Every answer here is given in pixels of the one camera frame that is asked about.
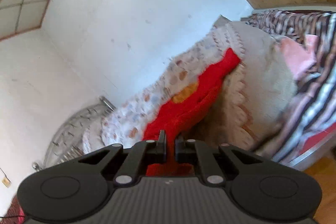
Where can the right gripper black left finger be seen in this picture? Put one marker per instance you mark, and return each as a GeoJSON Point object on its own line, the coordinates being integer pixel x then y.
{"type": "Point", "coordinates": [157, 149]}

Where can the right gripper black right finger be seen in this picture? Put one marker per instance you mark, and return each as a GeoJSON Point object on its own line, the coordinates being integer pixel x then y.
{"type": "Point", "coordinates": [184, 149]}

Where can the red knitted garment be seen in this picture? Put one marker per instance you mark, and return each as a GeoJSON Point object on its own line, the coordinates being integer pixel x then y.
{"type": "Point", "coordinates": [175, 118]}

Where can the patterned circle print bedsheet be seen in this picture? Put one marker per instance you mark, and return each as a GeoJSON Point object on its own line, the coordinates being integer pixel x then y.
{"type": "Point", "coordinates": [127, 124]}

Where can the cream lace-edged blanket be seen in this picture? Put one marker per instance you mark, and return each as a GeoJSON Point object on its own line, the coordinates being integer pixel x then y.
{"type": "Point", "coordinates": [253, 97]}

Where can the striped brown white blanket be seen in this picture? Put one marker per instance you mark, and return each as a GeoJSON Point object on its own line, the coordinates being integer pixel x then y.
{"type": "Point", "coordinates": [312, 109]}

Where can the pink cloth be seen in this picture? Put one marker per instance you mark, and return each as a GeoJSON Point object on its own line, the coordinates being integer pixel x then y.
{"type": "Point", "coordinates": [298, 58]}

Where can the metal wire headboard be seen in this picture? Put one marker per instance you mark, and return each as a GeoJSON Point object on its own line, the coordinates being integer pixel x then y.
{"type": "Point", "coordinates": [66, 144]}

